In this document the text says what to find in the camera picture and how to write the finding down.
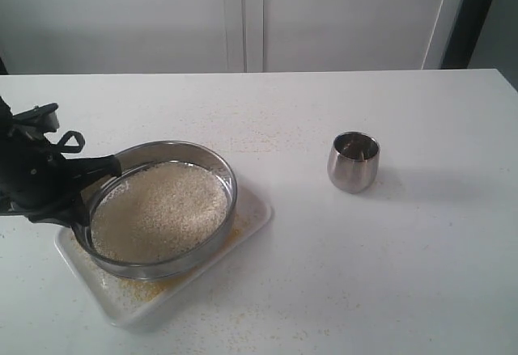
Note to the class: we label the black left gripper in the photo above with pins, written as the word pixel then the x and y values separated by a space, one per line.
pixel 35 176

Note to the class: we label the round steel mesh sieve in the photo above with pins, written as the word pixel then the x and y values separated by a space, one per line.
pixel 139 158

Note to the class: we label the stainless steel cup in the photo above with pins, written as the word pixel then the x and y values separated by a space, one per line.
pixel 353 161

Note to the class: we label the yellow fine sieved grains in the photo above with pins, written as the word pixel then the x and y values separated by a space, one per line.
pixel 124 293

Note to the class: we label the white rectangular plastic tray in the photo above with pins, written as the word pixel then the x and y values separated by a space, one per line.
pixel 249 202

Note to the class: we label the white cabinet doors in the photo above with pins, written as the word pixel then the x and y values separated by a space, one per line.
pixel 208 36

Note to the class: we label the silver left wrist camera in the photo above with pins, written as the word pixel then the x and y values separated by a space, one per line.
pixel 42 118

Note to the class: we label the dark vertical post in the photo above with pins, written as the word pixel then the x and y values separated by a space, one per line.
pixel 466 30

